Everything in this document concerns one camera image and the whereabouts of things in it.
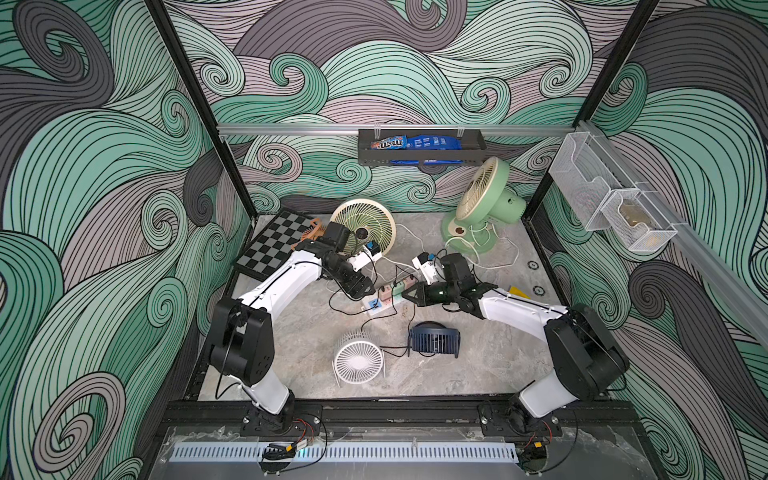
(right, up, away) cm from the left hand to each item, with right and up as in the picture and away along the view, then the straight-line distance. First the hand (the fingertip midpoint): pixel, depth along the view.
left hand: (365, 278), depth 85 cm
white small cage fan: (-1, -19, -11) cm, 22 cm away
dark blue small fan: (+20, -16, -4) cm, 26 cm away
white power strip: (+6, -6, +4) cm, 9 cm away
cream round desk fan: (0, +17, +12) cm, 21 cm away
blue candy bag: (+17, +42, +7) cm, 46 cm away
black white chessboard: (-35, +10, +21) cm, 42 cm away
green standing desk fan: (+35, +23, +1) cm, 42 cm away
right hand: (+12, -5, +2) cm, 13 cm away
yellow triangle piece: (+51, -6, +14) cm, 53 cm away
